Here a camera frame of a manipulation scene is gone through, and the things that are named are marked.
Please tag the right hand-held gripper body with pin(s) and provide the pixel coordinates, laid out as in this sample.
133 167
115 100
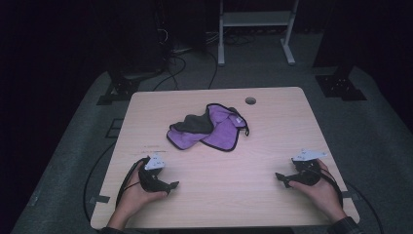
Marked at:
305 174

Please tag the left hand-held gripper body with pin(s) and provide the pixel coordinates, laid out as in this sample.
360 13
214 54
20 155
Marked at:
150 180

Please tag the purple and black cloth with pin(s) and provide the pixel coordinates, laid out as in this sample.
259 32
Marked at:
214 130

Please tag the person's left hand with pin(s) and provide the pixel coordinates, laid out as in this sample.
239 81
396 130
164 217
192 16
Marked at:
133 195

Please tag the person's right hand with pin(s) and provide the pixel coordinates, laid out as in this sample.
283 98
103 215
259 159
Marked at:
326 191

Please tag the grey tape strip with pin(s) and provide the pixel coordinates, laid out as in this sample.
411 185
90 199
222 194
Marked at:
349 194
100 199

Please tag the round table grommet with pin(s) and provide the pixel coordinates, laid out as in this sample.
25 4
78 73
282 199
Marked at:
250 100

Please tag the black stand base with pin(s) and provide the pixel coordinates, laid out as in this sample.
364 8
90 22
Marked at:
120 89
341 86

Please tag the white metal stand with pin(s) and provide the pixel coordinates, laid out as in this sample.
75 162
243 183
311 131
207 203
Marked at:
256 19

